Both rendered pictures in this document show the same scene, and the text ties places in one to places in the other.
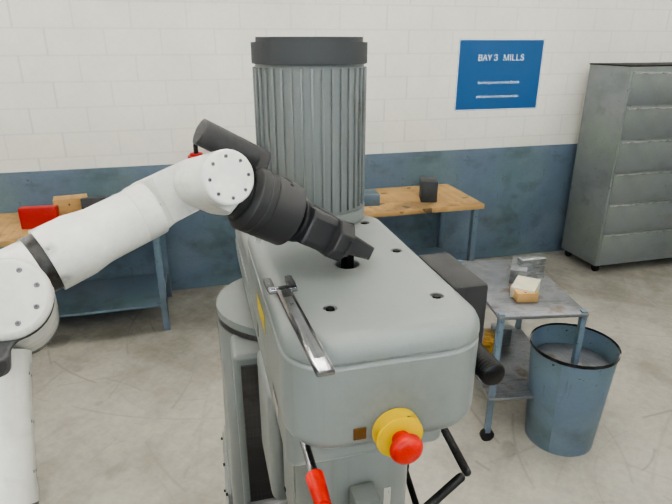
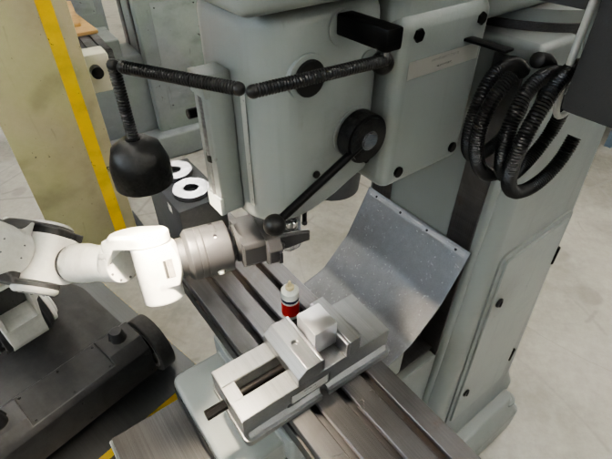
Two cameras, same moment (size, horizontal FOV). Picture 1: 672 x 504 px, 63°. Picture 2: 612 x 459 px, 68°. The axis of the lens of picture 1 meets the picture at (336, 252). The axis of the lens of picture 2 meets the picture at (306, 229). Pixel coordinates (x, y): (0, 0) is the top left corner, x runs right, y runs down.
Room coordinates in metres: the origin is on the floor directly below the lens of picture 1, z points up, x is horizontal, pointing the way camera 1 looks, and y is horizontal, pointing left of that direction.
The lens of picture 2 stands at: (0.55, -0.60, 1.75)
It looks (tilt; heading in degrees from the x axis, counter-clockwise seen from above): 40 degrees down; 68
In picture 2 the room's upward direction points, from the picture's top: straight up
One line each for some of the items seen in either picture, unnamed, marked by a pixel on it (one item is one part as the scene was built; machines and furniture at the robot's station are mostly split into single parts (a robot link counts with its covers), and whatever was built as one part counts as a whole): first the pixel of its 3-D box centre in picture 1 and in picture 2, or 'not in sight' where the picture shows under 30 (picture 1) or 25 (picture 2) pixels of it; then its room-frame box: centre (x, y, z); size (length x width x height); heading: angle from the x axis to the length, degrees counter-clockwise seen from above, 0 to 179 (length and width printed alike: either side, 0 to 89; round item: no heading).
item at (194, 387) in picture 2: not in sight; (292, 370); (0.76, -0.02, 0.79); 0.50 x 0.35 x 0.12; 15
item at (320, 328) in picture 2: not in sight; (316, 328); (0.78, -0.10, 1.05); 0.06 x 0.05 x 0.06; 103
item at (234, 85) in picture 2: (436, 499); (184, 78); (0.61, -0.15, 1.58); 0.17 x 0.01 x 0.01; 133
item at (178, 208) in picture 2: not in sight; (188, 209); (0.63, 0.39, 1.03); 0.22 x 0.12 x 0.20; 104
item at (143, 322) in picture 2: not in sight; (150, 341); (0.42, 0.44, 0.50); 0.20 x 0.05 x 0.20; 117
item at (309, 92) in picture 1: (310, 131); not in sight; (1.00, 0.05, 2.05); 0.20 x 0.20 x 0.32
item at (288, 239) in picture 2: not in sight; (293, 239); (0.76, -0.05, 1.24); 0.06 x 0.02 x 0.03; 1
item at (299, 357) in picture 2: not in sight; (292, 350); (0.73, -0.12, 1.02); 0.12 x 0.06 x 0.04; 103
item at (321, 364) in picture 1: (297, 318); not in sight; (0.58, 0.05, 1.89); 0.24 x 0.04 x 0.01; 17
